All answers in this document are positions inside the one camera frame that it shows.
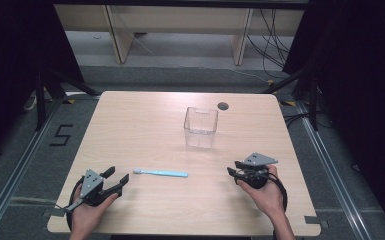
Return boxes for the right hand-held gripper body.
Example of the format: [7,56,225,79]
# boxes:
[234,152,279,191]

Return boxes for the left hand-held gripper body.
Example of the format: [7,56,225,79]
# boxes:
[64,168,119,212]

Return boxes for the person's left hand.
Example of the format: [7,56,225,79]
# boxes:
[69,193,120,235]

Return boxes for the person's right hand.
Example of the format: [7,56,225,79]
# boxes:
[237,164,287,222]

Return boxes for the light blue toothbrush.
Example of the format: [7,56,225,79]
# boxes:
[132,167,189,179]

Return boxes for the grey tape piece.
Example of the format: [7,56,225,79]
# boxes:
[42,207,66,218]
[303,215,330,230]

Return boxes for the clear plastic container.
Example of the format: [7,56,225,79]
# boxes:
[183,106,220,150]

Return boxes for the black metal stand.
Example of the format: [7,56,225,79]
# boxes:
[262,64,320,132]
[34,66,100,132]

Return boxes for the black curtain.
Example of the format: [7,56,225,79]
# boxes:
[281,0,385,239]
[0,0,85,168]

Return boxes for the beige wooden desk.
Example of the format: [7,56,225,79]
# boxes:
[53,3,306,66]

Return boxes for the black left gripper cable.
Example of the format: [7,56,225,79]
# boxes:
[65,175,85,232]

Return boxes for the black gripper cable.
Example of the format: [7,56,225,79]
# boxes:
[65,175,85,232]
[267,174,289,214]

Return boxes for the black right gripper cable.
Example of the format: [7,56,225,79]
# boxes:
[267,174,289,214]

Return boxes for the black floor cable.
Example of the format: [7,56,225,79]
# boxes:
[282,112,315,128]

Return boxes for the aluminium floor rail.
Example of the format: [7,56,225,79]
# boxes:
[0,97,65,240]
[295,100,375,240]

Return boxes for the white floor cable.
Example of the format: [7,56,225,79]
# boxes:
[229,67,271,83]

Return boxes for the bundle of black cables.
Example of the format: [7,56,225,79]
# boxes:
[246,8,292,80]

